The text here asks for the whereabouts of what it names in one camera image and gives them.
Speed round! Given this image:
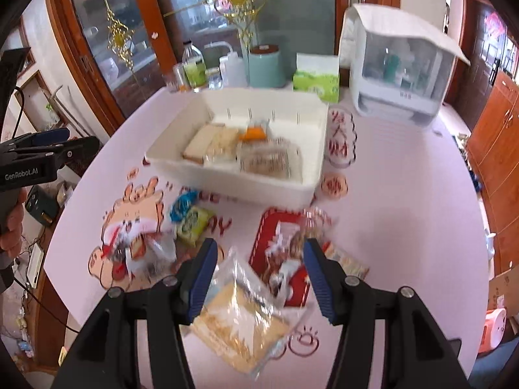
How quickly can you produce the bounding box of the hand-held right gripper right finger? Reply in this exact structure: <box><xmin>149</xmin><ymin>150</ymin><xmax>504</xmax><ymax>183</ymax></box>
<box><xmin>303</xmin><ymin>238</ymin><xmax>471</xmax><ymax>389</ymax></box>

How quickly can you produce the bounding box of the green tissue box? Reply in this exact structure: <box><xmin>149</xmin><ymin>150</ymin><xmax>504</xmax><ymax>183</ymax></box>
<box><xmin>293</xmin><ymin>53</ymin><xmax>340</xmax><ymax>104</ymax></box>

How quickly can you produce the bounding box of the black box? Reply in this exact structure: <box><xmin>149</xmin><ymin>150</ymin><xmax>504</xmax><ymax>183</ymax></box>
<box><xmin>25</xmin><ymin>184</ymin><xmax>61</xmax><ymax>228</ymax></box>

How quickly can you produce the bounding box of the white plastic bin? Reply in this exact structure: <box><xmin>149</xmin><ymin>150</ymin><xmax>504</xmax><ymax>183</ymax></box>
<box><xmin>145</xmin><ymin>89</ymin><xmax>329</xmax><ymax>212</ymax></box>

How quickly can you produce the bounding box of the teal canister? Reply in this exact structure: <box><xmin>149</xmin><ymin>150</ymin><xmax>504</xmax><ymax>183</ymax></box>
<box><xmin>248</xmin><ymin>44</ymin><xmax>283</xmax><ymax>88</ymax></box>

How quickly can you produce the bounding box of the white storage cabinet box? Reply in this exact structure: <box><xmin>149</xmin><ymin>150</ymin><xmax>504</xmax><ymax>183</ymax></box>
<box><xmin>338</xmin><ymin>3</ymin><xmax>471</xmax><ymax>127</ymax></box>

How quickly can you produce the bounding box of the clear bread slice packet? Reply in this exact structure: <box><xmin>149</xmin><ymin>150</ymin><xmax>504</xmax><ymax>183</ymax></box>
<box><xmin>190</xmin><ymin>247</ymin><xmax>313</xmax><ymax>382</ymax></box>

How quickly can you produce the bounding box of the orange snack packet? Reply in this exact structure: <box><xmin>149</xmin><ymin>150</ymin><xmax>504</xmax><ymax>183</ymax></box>
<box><xmin>238</xmin><ymin>118</ymin><xmax>269</xmax><ymax>142</ymax></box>

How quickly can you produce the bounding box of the wooden framed glass door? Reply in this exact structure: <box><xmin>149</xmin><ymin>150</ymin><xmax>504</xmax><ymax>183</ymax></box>
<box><xmin>44</xmin><ymin>0</ymin><xmax>402</xmax><ymax>130</ymax></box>

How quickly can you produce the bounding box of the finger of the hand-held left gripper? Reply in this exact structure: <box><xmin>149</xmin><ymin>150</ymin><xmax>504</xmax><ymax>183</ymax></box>
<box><xmin>24</xmin><ymin>127</ymin><xmax>70</xmax><ymax>148</ymax></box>
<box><xmin>51</xmin><ymin>136</ymin><xmax>100</xmax><ymax>171</ymax></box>

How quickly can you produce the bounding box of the pale bread packet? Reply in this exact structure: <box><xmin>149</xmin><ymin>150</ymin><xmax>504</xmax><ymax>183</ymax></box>
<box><xmin>204</xmin><ymin>127</ymin><xmax>241</xmax><ymax>168</ymax></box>

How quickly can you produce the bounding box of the green snack packet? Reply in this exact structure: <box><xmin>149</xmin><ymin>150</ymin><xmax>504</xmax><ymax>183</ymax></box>
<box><xmin>176</xmin><ymin>206</ymin><xmax>215</xmax><ymax>248</ymax></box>

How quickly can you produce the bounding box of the person's left hand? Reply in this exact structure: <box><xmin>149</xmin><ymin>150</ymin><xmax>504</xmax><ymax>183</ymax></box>
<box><xmin>0</xmin><ymin>199</ymin><xmax>27</xmax><ymax>254</ymax></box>

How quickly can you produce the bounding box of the wooden cabinet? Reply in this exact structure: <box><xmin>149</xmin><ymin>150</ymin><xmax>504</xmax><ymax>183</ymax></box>
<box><xmin>465</xmin><ymin>69</ymin><xmax>519</xmax><ymax>276</ymax></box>

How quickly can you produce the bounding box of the cardboard box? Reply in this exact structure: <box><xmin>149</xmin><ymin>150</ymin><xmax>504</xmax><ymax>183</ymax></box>
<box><xmin>487</xmin><ymin>265</ymin><xmax>519</xmax><ymax>313</ymax></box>

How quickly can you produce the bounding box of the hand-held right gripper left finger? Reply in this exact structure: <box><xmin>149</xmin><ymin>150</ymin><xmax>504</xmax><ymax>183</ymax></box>
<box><xmin>53</xmin><ymin>238</ymin><xmax>220</xmax><ymax>389</ymax></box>

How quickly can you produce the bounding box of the orange white stool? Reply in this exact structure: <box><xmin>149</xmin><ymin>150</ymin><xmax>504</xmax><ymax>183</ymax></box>
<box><xmin>477</xmin><ymin>308</ymin><xmax>508</xmax><ymax>354</ymax></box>

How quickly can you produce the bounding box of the small gold door ornament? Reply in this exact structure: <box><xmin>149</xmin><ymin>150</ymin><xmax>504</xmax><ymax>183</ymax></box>
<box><xmin>95</xmin><ymin>0</ymin><xmax>136</xmax><ymax>76</ymax></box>

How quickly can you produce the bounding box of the wooden picture frame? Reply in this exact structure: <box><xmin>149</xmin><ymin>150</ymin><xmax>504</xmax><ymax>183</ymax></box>
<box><xmin>15</xmin><ymin>69</ymin><xmax>71</xmax><ymax>130</ymax></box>

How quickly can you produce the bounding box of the blue foil snack packet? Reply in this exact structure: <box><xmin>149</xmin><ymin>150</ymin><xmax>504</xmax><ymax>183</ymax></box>
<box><xmin>169</xmin><ymin>192</ymin><xmax>198</xmax><ymax>224</ymax></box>

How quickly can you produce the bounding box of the clear brown snack packet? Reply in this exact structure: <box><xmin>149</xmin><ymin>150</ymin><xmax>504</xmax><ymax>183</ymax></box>
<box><xmin>261</xmin><ymin>207</ymin><xmax>337</xmax><ymax>306</ymax></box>

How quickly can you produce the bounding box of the glass cup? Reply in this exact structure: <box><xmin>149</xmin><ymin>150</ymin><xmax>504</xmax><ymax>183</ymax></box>
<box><xmin>173</xmin><ymin>64</ymin><xmax>188</xmax><ymax>91</ymax></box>

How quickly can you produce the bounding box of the clear sandwich packet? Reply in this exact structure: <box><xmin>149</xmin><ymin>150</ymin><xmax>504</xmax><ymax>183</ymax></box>
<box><xmin>182</xmin><ymin>123</ymin><xmax>227</xmax><ymax>165</ymax></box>

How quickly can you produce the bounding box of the clear cake packet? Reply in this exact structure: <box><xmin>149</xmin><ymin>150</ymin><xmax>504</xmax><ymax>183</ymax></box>
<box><xmin>126</xmin><ymin>229</ymin><xmax>178</xmax><ymax>280</ymax></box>

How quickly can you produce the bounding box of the plastic bottle green label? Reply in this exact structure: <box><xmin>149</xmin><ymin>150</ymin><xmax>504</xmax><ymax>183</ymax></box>
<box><xmin>182</xmin><ymin>40</ymin><xmax>207</xmax><ymax>90</ymax></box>

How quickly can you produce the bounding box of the pale cracker packet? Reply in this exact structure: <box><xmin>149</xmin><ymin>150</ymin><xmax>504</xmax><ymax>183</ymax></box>
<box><xmin>323</xmin><ymin>243</ymin><xmax>370</xmax><ymax>281</ymax></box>

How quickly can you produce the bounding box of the large brown bread packet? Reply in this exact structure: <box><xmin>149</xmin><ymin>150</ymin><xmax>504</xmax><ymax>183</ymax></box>
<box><xmin>238</xmin><ymin>138</ymin><xmax>304</xmax><ymax>181</ymax></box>

